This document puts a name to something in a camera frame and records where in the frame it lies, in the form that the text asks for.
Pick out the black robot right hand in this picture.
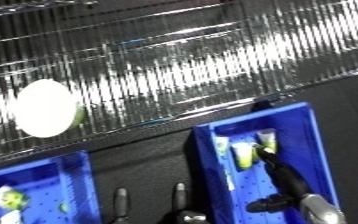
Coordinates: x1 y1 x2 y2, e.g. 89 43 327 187
244 145 318 215

